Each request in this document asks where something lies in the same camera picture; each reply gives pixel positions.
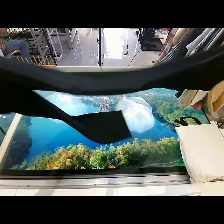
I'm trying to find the white garment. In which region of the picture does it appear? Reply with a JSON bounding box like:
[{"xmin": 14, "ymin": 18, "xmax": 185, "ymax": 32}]
[{"xmin": 175, "ymin": 122, "xmax": 224, "ymax": 185}]

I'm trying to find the black garment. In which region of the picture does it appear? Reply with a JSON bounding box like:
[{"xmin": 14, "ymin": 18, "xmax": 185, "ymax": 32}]
[{"xmin": 0, "ymin": 44, "xmax": 224, "ymax": 145}]

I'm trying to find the silver frame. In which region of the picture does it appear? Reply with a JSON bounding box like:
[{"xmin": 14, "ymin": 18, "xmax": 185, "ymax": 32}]
[{"xmin": 0, "ymin": 172, "xmax": 224, "ymax": 197}]

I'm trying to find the row of hanging clothes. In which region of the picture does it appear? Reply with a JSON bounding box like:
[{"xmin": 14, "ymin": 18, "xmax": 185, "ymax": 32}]
[{"xmin": 153, "ymin": 27, "xmax": 224, "ymax": 66}]

